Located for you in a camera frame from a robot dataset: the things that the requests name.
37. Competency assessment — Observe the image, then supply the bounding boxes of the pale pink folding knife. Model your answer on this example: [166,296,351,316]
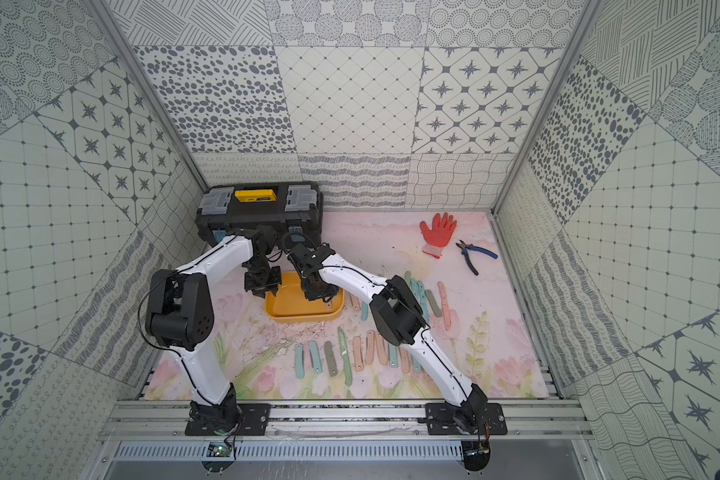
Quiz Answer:
[349,294,361,311]

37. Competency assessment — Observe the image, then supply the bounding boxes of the floral pink table mat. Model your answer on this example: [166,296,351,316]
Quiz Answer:
[140,211,551,401]

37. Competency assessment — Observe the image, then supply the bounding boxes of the light teal folding knife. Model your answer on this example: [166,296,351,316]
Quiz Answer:
[308,340,323,374]

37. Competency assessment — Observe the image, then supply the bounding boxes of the grey green fruit knife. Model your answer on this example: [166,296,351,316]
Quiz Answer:
[425,289,443,317]

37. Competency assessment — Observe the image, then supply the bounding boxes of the black plastic toolbox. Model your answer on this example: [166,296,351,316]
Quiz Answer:
[195,181,323,246]

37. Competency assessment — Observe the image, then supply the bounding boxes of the blue handled pliers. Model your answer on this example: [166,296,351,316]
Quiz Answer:
[456,240,498,276]

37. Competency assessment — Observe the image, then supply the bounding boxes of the aluminium frame rail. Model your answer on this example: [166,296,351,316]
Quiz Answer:
[100,399,594,441]

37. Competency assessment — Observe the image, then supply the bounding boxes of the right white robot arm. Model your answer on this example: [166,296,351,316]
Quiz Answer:
[281,234,490,436]

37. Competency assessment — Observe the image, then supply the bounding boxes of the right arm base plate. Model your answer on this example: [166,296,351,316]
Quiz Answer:
[419,402,508,436]

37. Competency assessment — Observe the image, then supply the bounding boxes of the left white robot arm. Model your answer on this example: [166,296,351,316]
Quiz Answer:
[144,225,281,434]

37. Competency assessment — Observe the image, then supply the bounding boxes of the long green knife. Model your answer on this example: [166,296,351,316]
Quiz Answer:
[337,327,353,387]

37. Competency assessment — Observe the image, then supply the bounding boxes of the beige pink knife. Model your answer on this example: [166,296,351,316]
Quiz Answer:
[352,336,364,372]

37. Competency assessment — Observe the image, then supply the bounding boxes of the red work glove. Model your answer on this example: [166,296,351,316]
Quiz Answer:
[419,212,457,259]

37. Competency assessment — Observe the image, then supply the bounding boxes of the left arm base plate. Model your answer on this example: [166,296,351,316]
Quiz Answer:
[185,401,272,436]

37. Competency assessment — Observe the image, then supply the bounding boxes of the yellow plastic storage box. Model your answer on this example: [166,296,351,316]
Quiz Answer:
[265,272,345,324]

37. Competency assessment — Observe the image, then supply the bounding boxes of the salmon pink knife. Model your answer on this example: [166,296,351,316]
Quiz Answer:
[437,281,452,331]

